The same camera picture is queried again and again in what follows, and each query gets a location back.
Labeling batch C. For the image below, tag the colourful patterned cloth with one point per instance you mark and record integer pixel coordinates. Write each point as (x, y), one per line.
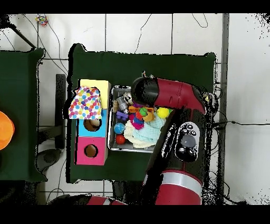
(85, 103)

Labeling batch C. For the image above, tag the orange bowl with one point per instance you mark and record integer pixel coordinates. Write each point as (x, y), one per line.
(5, 129)

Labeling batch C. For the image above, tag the crushed silver can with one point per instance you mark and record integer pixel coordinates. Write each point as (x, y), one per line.
(123, 101)

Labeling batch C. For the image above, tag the shallow clear bin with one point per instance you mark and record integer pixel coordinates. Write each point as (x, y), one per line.
(110, 141)

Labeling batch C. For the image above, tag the orange building block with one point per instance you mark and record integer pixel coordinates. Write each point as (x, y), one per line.
(134, 109)

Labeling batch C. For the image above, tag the wooden box with three holes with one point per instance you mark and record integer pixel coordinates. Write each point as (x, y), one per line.
(90, 150)

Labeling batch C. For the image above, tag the light teal cloth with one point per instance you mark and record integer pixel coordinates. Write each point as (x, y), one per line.
(147, 132)

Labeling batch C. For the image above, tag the dark green table cloth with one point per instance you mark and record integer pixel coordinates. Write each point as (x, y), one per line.
(109, 67)

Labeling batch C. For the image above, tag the yellow ball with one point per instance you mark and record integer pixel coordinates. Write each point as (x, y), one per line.
(163, 113)

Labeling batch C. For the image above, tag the green covered side table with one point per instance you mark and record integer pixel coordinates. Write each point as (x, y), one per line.
(21, 84)

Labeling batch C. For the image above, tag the brown monkey toy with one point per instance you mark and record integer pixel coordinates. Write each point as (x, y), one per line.
(149, 116)

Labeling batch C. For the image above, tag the small colourful toy on floor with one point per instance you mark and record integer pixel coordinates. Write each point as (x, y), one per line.
(41, 19)

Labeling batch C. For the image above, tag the blue globe ball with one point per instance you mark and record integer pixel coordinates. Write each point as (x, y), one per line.
(119, 128)

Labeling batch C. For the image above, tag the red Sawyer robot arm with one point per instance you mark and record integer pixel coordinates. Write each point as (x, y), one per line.
(173, 93)

